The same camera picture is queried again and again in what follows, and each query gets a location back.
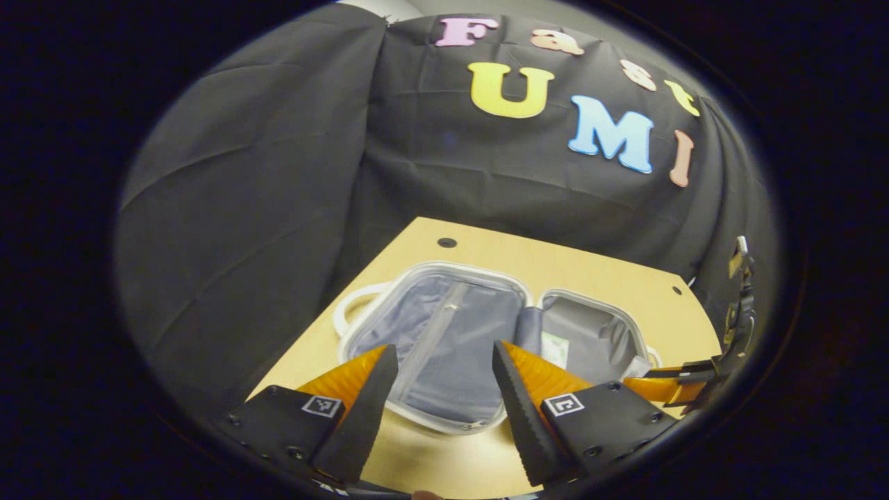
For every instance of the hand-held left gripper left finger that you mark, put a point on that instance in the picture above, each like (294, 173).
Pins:
(368, 417)

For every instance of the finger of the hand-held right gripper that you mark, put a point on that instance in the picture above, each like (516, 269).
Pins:
(674, 385)

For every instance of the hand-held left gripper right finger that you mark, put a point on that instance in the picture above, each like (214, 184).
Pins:
(524, 423)

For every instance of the white suitcase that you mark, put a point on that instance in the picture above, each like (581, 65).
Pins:
(444, 333)

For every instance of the black table grommet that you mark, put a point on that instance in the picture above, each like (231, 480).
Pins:
(447, 243)

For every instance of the black backdrop cloth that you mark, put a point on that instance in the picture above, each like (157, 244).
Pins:
(278, 208)

